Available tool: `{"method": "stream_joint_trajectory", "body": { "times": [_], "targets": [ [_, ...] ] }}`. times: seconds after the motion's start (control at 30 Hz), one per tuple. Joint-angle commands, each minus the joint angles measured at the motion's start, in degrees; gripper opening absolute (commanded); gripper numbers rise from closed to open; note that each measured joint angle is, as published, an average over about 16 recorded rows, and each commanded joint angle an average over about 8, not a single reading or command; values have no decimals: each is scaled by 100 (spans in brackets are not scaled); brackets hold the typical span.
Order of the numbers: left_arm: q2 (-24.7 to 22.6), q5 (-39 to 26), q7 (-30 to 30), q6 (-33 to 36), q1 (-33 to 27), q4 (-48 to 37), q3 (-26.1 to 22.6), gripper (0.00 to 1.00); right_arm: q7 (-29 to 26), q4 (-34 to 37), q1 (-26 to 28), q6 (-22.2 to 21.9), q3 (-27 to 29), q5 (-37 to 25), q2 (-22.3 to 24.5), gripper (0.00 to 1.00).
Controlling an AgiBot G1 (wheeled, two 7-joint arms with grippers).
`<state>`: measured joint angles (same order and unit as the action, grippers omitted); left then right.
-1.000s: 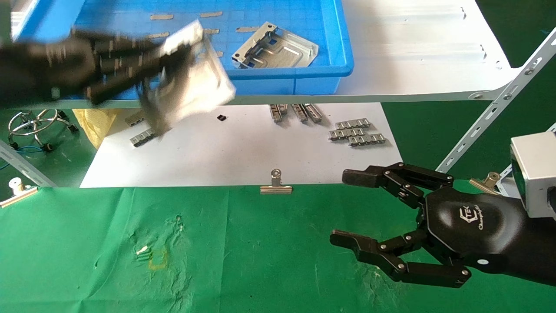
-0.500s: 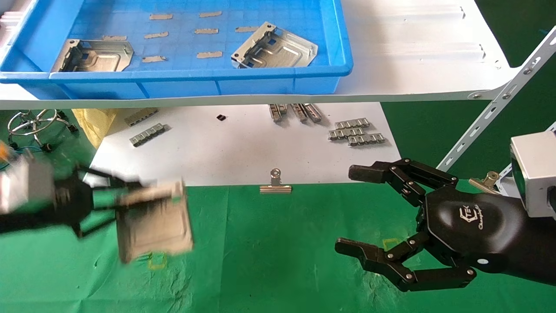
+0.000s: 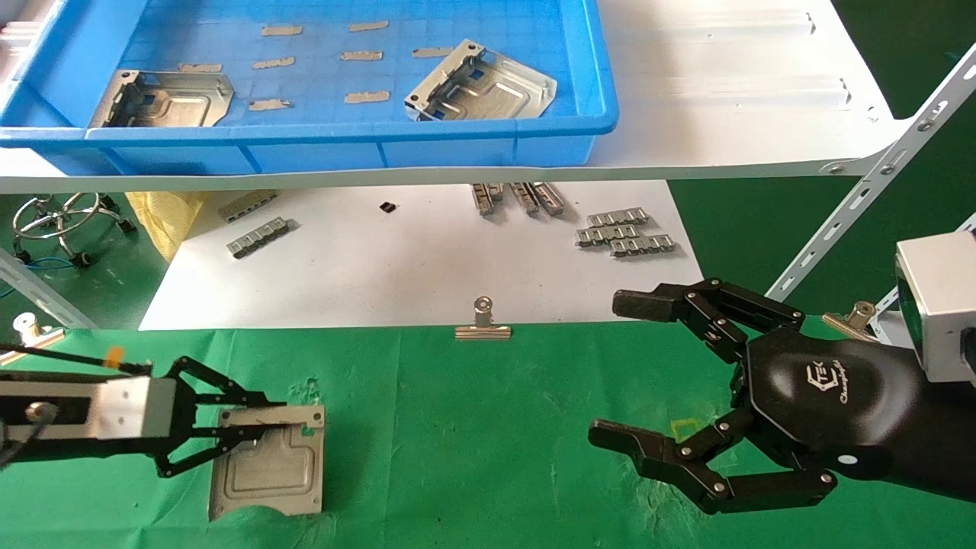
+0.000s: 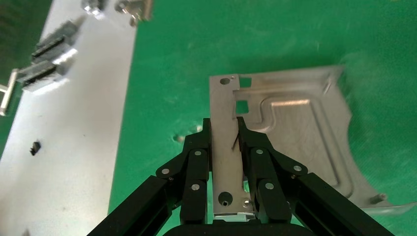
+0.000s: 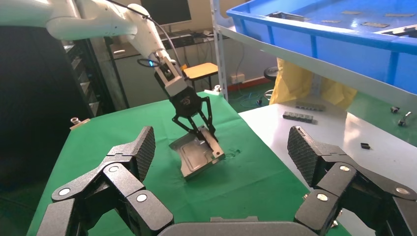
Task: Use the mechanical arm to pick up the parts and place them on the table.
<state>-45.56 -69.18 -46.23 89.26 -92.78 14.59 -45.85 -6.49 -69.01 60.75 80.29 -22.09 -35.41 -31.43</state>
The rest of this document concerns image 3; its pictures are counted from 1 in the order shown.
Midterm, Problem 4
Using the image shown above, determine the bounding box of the white paper sheet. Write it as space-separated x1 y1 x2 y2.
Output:
140 181 705 332

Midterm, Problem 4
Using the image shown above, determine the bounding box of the metal bracket plate part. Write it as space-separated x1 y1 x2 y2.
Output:
404 38 558 123
208 404 326 522
90 69 236 129

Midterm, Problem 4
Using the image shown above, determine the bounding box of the silver binder clip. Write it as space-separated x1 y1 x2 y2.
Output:
455 297 514 341
13 312 67 348

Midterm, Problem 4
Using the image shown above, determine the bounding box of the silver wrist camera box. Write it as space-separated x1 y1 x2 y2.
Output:
90 377 178 441
894 231 976 384

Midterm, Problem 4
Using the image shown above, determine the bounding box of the black cable with orange tag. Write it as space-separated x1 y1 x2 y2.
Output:
0 342 154 377

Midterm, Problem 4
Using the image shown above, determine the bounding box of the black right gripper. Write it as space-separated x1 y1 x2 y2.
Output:
588 278 929 516

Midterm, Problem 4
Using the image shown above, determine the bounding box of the blue plastic bin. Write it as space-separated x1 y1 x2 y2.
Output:
0 0 620 178

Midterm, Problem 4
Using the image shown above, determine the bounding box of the green table cloth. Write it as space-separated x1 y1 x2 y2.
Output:
0 314 976 549

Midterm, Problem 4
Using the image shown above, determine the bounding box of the gold binder clip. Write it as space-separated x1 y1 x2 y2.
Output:
822 301 877 342

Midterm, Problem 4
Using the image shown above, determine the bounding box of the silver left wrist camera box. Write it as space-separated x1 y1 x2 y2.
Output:
90 377 178 441

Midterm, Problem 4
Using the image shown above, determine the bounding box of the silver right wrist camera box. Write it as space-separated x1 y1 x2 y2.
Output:
894 231 976 384

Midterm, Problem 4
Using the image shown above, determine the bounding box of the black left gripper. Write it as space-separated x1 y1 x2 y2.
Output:
0 355 290 480

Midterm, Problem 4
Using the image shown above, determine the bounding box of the white metal shelf board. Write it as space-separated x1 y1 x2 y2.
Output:
0 0 913 195

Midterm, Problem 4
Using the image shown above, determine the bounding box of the blue cable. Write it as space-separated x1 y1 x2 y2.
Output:
0 255 79 299

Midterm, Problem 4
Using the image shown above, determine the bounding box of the chrome chair base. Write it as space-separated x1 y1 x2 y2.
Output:
11 192 140 267

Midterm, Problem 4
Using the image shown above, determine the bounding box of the yellow cloth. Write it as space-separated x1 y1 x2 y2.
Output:
125 191 209 262

